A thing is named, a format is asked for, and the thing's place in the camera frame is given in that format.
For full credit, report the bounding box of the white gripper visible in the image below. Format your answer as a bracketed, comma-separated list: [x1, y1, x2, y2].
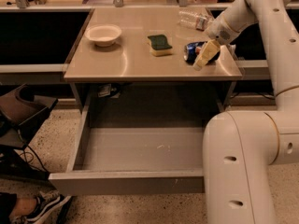
[192, 15, 238, 71]

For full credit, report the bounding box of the blue pepsi can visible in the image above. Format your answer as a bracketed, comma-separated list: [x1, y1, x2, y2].
[183, 41, 221, 63]

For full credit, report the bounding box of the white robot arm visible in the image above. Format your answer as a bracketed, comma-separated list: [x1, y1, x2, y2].
[203, 0, 299, 224]

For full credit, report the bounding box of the open grey metal drawer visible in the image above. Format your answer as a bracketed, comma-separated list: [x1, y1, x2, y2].
[48, 83, 225, 197]

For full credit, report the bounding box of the clear plastic water bottle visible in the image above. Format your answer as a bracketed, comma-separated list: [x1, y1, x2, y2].
[178, 10, 214, 31]

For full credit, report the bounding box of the green and yellow sponge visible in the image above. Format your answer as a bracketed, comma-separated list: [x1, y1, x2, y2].
[148, 35, 172, 57]

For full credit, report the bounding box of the grey metal cabinet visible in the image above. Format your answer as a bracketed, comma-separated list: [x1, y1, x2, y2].
[64, 6, 242, 107]

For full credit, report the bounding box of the white paper bowl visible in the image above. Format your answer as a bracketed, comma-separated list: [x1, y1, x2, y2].
[85, 24, 121, 47]

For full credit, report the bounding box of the white tag under counter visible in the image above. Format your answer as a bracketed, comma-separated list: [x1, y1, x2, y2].
[97, 84, 112, 97]

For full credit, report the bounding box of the black chair base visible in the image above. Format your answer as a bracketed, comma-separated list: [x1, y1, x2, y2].
[0, 84, 58, 181]

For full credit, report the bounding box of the black and white sneaker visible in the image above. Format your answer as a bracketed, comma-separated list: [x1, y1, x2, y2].
[9, 190, 70, 224]

